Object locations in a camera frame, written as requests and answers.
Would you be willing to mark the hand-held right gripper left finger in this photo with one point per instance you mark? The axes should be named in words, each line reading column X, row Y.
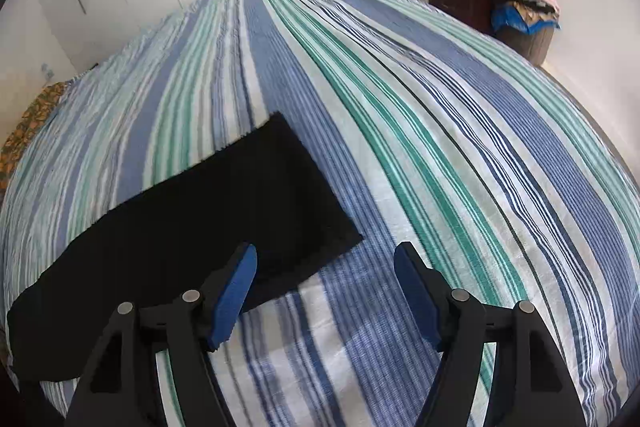
column 235, row 292

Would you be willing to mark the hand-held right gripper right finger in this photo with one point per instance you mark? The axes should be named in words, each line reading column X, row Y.
column 415, row 292

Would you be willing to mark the black pants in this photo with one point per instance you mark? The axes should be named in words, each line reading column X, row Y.
column 200, row 207

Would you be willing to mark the striped bed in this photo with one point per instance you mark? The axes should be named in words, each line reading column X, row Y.
column 400, row 132

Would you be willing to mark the orange patterned blanket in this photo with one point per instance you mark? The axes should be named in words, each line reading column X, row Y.
column 30, row 122

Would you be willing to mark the brown laundry basket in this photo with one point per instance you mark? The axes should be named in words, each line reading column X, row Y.
column 530, row 47

